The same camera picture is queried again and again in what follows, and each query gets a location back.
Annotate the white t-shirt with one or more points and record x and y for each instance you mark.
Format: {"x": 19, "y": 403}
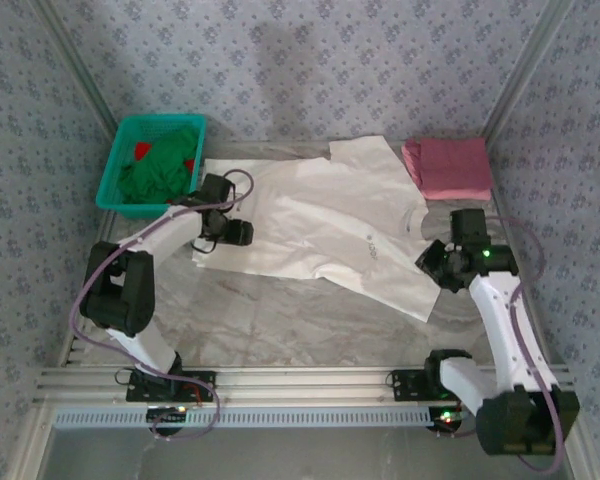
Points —
{"x": 305, "y": 220}

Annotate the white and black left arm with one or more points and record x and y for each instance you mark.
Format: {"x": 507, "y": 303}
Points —
{"x": 130, "y": 290}

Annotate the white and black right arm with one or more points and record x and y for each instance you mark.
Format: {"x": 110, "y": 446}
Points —
{"x": 495, "y": 320}

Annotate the folded pink t-shirt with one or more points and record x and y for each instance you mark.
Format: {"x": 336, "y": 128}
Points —
{"x": 450, "y": 195}

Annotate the green t-shirt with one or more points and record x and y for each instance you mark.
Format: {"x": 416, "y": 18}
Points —
{"x": 155, "y": 172}

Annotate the folded maroon t-shirt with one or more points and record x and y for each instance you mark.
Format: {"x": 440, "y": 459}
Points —
{"x": 455, "y": 162}

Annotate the green plastic basket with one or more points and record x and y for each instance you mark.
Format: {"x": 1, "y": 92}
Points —
{"x": 125, "y": 210}

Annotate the black controller board with LED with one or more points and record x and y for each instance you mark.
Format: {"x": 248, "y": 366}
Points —
{"x": 447, "y": 425}
{"x": 165, "y": 411}

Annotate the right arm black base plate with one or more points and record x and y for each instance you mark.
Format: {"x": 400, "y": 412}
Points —
{"x": 405, "y": 390}

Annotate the long aluminium mounting rail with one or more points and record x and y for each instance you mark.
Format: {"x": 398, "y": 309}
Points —
{"x": 305, "y": 385}

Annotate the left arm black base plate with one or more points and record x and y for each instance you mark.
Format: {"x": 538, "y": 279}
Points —
{"x": 135, "y": 395}

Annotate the aluminium corner post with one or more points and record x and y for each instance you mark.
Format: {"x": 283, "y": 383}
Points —
{"x": 79, "y": 70}
{"x": 526, "y": 70}

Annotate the aluminium frame leg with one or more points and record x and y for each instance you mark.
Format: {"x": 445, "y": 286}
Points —
{"x": 30, "y": 445}

